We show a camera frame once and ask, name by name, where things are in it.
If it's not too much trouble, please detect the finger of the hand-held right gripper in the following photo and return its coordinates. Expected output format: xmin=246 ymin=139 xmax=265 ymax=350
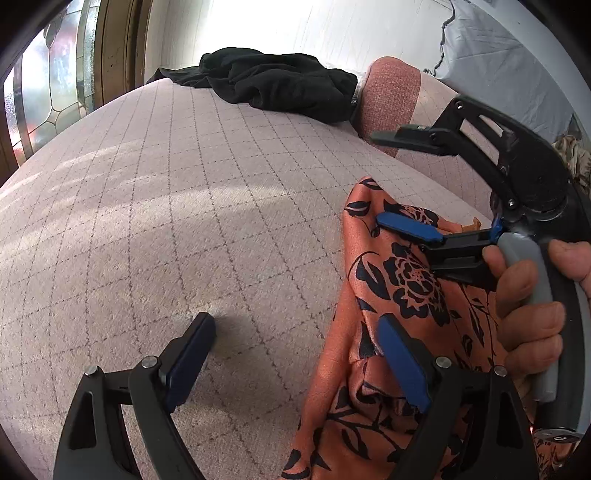
xmin=376 ymin=211 xmax=505 ymax=291
xmin=372 ymin=95 xmax=553 ymax=188

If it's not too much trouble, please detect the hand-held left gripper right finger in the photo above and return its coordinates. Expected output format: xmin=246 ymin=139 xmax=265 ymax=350
xmin=376 ymin=314 xmax=541 ymax=480

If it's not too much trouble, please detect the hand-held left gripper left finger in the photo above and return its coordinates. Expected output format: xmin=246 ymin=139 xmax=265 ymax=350
xmin=53 ymin=311 xmax=217 ymax=480

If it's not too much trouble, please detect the orange floral garment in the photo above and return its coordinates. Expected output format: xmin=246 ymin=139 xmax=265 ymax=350
xmin=281 ymin=176 xmax=591 ymax=480

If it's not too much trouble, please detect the person's right hand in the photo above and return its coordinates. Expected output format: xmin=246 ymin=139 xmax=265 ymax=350
xmin=481 ymin=239 xmax=591 ymax=394

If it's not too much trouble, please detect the pink bolster pillow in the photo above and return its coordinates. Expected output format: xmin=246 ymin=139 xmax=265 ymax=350
xmin=351 ymin=56 xmax=497 ymax=222

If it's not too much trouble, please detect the brown patterned blanket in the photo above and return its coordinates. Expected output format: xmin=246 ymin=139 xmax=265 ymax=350
xmin=551 ymin=134 xmax=591 ymax=185

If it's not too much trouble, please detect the light blue pillow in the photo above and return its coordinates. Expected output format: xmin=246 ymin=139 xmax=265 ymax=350
xmin=425 ymin=0 xmax=578 ymax=139

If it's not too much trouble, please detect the pink quilted bed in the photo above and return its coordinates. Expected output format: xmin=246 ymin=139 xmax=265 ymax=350
xmin=0 ymin=78 xmax=495 ymax=480

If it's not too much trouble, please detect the black garment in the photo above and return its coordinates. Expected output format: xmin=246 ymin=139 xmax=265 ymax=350
xmin=147 ymin=47 xmax=361 ymax=123

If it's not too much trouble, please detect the wooden stained glass door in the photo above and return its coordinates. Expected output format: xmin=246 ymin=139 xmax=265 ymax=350
xmin=0 ymin=0 xmax=153 ymax=171

